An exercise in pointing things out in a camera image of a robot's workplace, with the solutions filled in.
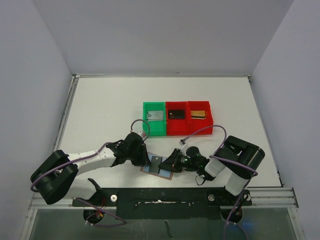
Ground brown leather card holder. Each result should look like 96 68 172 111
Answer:
140 152 174 181

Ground green plastic bin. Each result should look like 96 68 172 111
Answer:
142 102 167 137

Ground gold VIP card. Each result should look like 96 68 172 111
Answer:
190 110 207 120

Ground dark grey card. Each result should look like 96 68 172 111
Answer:
168 109 185 120

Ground black VIP card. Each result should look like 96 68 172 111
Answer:
149 155 162 174

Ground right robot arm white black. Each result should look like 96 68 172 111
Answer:
158 135 266 196

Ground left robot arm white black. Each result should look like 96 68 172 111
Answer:
30 131 151 205

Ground blue white striped card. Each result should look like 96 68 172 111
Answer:
146 110 164 122

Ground right red plastic bin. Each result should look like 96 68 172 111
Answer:
187 101 214 134

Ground red plastic bin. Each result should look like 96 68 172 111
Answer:
165 101 189 136
187 101 214 134

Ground middle red plastic bin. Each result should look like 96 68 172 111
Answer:
165 101 189 136

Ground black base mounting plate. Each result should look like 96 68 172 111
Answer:
88 187 252 220

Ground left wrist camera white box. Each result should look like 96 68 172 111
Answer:
135 130 149 141

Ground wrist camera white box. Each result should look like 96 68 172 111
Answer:
135 130 149 141
179 139 187 148

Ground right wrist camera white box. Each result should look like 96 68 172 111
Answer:
179 139 187 148

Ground aluminium front rail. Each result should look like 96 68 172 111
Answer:
28 187 299 210

